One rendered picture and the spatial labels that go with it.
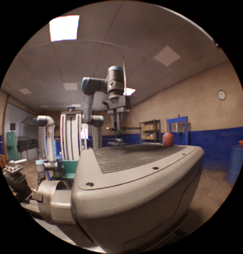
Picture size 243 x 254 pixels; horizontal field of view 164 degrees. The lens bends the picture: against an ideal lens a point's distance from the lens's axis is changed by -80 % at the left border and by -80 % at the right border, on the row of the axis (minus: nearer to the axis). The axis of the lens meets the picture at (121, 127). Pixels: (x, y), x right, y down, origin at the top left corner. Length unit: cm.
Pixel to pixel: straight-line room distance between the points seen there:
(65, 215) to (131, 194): 13
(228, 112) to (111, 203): 329
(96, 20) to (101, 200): 213
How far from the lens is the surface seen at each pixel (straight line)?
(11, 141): 512
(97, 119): 101
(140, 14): 204
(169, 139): 48
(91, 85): 54
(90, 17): 205
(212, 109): 330
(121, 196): 16
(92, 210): 15
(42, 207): 42
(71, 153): 144
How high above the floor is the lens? 143
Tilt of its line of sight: 4 degrees up
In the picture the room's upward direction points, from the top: 2 degrees counter-clockwise
